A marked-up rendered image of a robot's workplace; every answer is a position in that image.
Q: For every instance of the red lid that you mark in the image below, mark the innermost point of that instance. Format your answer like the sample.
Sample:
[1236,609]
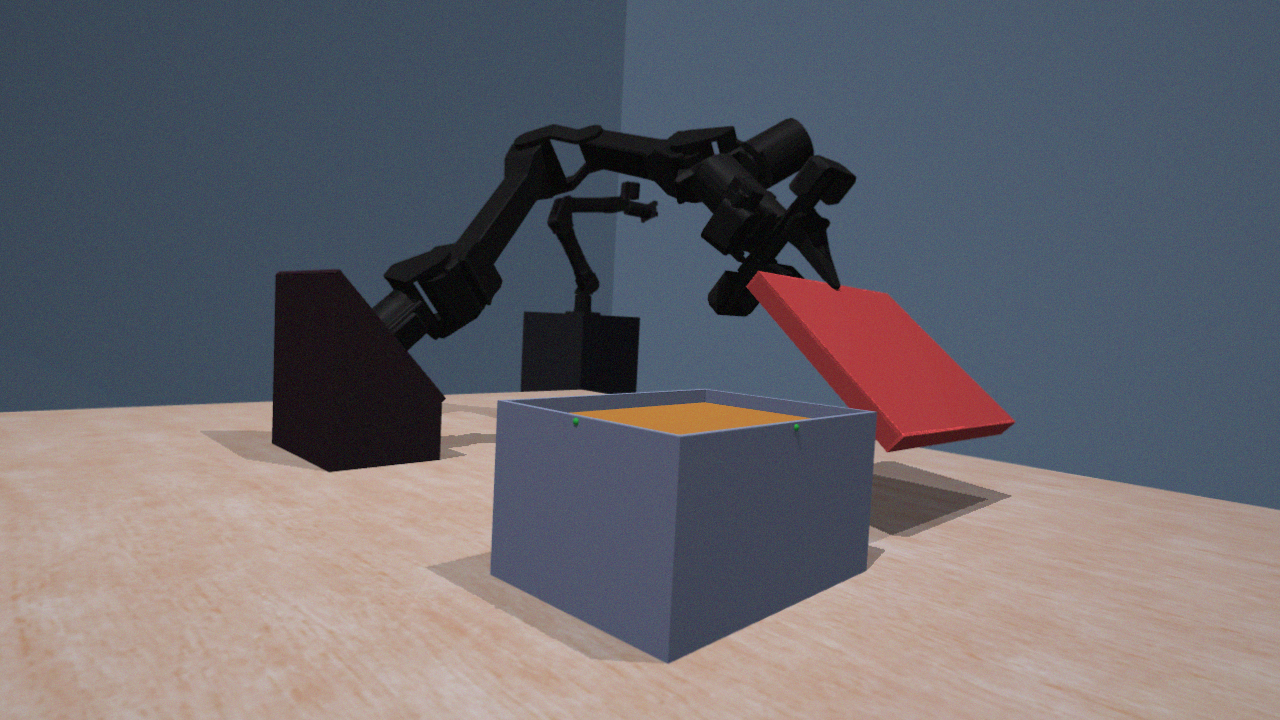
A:
[877,358]

